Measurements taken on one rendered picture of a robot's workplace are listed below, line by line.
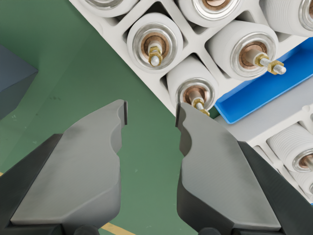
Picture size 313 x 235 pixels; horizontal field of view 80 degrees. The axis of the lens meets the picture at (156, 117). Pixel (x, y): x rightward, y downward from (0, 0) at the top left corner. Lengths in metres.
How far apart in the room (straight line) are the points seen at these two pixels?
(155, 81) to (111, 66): 0.23
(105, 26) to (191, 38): 0.17
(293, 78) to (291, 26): 0.25
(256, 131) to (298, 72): 0.19
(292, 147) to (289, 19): 0.29
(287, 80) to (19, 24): 0.75
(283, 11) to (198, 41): 0.14
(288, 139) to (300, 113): 0.07
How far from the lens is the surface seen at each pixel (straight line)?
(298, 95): 0.62
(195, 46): 0.42
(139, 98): 0.64
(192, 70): 0.37
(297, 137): 0.57
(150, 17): 0.33
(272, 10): 0.44
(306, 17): 0.40
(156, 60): 0.24
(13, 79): 0.62
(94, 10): 0.34
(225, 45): 0.37
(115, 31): 0.41
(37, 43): 0.68
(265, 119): 0.60
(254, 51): 0.36
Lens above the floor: 0.58
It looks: 59 degrees down
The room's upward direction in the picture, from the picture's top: 179 degrees clockwise
